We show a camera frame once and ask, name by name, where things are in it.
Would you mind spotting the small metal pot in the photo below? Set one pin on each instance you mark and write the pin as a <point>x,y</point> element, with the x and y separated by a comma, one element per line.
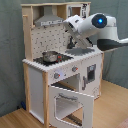
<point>50,56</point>

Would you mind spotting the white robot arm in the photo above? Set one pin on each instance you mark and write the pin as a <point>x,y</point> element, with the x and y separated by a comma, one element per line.
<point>101,24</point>

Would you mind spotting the wooden toy kitchen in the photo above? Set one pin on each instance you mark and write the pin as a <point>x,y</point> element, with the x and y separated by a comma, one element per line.
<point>38,78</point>

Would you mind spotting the black toy stovetop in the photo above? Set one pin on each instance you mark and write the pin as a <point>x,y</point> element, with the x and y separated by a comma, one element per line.
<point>61,58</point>

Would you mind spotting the right oven knob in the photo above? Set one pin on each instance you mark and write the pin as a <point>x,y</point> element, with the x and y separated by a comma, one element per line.
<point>74,69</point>

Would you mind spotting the oven knob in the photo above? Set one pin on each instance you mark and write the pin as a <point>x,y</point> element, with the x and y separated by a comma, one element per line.
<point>74,69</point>
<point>56,75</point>

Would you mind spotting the left oven knob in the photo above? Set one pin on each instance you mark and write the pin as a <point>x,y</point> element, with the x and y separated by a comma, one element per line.
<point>56,75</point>

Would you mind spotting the grey toy sink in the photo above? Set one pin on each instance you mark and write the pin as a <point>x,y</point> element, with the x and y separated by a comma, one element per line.
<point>79,51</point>

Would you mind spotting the black toy faucet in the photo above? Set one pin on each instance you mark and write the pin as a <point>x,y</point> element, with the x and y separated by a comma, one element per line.
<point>71,43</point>

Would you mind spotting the grey dishwasher panel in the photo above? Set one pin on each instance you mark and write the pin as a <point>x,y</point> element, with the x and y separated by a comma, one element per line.
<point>90,76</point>

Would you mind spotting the white oven door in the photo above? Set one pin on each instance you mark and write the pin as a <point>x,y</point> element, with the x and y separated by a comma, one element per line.
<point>63,102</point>

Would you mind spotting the grey range hood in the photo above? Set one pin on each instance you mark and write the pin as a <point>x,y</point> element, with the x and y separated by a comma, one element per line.
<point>48,18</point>

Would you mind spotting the toy microwave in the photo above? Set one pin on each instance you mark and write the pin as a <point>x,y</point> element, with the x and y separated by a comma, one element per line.
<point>77,9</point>

